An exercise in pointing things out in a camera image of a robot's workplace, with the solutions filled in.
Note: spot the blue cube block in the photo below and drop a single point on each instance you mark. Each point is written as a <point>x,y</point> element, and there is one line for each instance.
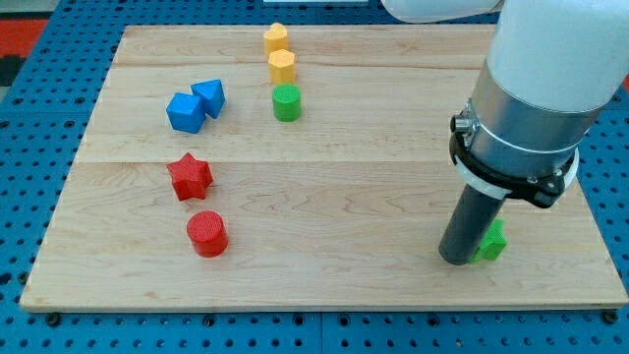
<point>185,113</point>

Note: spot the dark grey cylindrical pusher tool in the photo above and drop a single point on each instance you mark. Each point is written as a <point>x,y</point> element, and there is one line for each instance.
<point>468,224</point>

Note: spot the green cylinder block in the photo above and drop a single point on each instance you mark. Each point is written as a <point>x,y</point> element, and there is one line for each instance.
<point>286,100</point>

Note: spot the green star block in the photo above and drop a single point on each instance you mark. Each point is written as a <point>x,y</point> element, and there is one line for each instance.
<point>492,244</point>

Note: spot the yellow hexagon block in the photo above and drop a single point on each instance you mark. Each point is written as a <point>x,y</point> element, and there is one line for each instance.
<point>281,66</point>

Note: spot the red cylinder block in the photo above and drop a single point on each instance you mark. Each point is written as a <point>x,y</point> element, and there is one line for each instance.
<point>206,230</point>

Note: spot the light wooden board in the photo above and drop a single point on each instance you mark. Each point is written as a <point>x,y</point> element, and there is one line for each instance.
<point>340,211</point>

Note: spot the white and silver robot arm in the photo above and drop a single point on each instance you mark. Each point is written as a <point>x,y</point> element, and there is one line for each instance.
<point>551,68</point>

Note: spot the blue triangle block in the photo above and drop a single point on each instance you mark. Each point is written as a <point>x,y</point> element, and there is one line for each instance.
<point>212,96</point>

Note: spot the yellow heart block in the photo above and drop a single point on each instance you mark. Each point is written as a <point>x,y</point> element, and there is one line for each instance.
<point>275,38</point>

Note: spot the red star block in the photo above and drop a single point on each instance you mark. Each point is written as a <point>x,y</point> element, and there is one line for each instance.
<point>190,177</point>

